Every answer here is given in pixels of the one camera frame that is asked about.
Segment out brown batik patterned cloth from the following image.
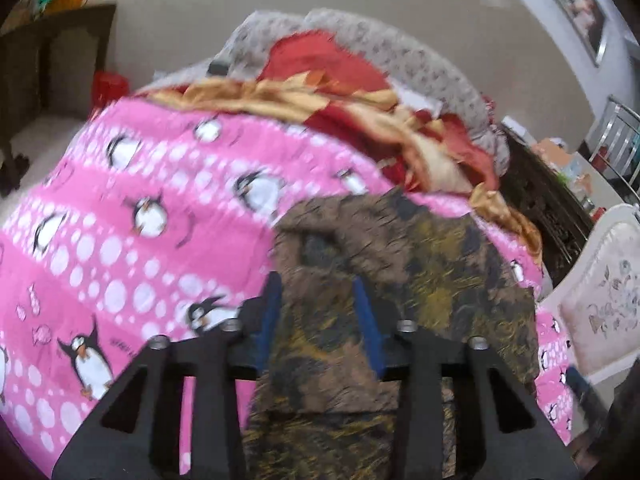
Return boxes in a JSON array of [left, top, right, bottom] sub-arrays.
[[243, 191, 539, 479]]

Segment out white upholstered chair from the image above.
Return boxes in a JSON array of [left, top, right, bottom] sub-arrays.
[[540, 204, 639, 384]]

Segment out dark carved wooden cabinet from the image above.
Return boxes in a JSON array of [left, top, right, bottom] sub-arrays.
[[501, 132, 594, 286]]

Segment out white pillow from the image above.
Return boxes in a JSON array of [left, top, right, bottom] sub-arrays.
[[395, 87, 444, 119]]

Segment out red plastic stool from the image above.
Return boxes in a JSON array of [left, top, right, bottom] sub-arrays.
[[91, 70, 129, 108]]

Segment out grey floral pillow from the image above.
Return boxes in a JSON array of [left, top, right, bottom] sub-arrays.
[[142, 8, 510, 177]]

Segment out dark wooden side table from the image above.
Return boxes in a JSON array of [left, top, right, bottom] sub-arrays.
[[1, 2, 117, 194]]

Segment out red and gold blanket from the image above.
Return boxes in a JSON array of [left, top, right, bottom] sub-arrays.
[[146, 30, 542, 263]]

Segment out framed wall picture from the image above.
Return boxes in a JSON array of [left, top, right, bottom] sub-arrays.
[[555, 0, 608, 67]]

